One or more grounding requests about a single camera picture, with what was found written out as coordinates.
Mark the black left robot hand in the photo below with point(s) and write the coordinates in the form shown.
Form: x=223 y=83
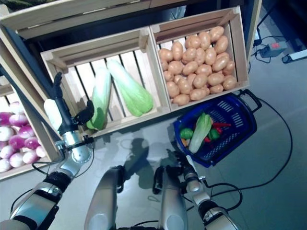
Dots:
x=63 y=112

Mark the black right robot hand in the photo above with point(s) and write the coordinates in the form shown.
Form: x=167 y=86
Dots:
x=177 y=158

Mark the green white napa cabbage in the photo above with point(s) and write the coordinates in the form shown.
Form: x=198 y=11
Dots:
x=200 y=134
x=102 y=91
x=129 y=91

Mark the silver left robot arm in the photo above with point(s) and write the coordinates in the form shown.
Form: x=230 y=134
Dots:
x=79 y=153

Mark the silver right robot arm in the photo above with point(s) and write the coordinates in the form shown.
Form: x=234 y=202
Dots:
x=194 y=184

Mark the blue plastic shopping basket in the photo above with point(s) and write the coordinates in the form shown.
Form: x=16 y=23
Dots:
x=239 y=124

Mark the small orange vegetable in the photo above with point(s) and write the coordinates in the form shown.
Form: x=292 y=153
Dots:
x=184 y=141

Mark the purple white turnip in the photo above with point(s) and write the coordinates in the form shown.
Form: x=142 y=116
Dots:
x=4 y=118
x=40 y=151
x=15 y=141
x=19 y=119
x=16 y=106
x=26 y=131
x=6 y=133
x=31 y=157
x=31 y=143

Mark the brown potato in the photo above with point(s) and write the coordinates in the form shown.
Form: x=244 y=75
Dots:
x=183 y=86
x=190 y=67
x=177 y=50
x=204 y=40
x=221 y=44
x=229 y=67
x=200 y=81
x=216 y=79
x=181 y=99
x=189 y=54
x=229 y=82
x=210 y=56
x=221 y=62
x=175 y=67
x=165 y=55
x=199 y=94
x=172 y=89
x=192 y=42
x=216 y=33
x=204 y=70

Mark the grey box with red label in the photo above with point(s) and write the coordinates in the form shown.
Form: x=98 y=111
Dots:
x=275 y=46

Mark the wooden vegetable shelf stand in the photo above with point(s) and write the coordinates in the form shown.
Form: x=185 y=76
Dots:
x=251 y=24

